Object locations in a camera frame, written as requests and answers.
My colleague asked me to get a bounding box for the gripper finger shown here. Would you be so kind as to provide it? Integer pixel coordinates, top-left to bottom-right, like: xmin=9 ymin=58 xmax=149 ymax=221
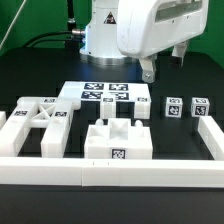
xmin=139 ymin=55 xmax=157 ymax=83
xmin=170 ymin=41 xmax=188 ymax=69

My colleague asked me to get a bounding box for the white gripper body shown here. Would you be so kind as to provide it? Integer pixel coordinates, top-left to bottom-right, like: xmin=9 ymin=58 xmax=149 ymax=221
xmin=117 ymin=0 xmax=209 ymax=59

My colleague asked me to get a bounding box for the white chair seat part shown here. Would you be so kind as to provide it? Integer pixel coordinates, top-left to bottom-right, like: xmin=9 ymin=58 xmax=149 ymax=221
xmin=84 ymin=118 xmax=153 ymax=159

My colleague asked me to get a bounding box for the white tagged cube left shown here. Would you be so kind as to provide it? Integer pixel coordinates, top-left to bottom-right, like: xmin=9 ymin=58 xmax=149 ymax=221
xmin=165 ymin=97 xmax=183 ymax=118

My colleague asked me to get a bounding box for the white tagged cube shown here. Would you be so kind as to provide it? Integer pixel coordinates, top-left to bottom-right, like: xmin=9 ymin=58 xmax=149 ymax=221
xmin=191 ymin=97 xmax=210 ymax=117
xmin=165 ymin=97 xmax=183 ymax=118

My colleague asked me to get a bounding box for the white tagged cube right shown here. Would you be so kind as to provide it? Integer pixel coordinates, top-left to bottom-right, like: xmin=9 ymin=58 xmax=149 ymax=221
xmin=191 ymin=97 xmax=210 ymax=117

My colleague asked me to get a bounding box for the white U-shaped fence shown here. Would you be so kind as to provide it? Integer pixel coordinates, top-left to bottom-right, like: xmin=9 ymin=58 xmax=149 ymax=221
xmin=0 ymin=112 xmax=224 ymax=188

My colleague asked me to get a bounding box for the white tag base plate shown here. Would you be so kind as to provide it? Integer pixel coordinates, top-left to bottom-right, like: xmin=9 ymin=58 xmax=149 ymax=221
xmin=58 ymin=81 xmax=151 ymax=102

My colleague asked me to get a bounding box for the white chair back frame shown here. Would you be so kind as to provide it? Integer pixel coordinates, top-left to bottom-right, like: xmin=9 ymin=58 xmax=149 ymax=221
xmin=0 ymin=97 xmax=81 ymax=158

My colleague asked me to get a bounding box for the black cable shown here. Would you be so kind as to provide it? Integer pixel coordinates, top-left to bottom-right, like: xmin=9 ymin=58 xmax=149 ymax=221
xmin=24 ymin=29 xmax=87 ymax=48

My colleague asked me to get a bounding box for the white cord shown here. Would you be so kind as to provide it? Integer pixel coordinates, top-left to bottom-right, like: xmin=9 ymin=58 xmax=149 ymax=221
xmin=0 ymin=0 xmax=28 ymax=51

